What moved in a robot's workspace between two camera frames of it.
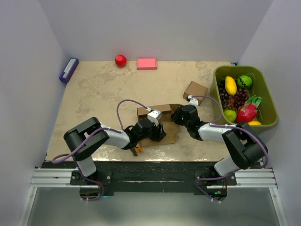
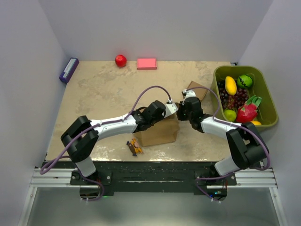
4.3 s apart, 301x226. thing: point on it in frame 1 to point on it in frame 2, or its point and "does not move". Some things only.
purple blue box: x=68 y=70 does not move
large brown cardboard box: x=171 y=131 does not move
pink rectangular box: x=146 y=64 does not move
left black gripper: x=159 y=133 to x=161 y=117
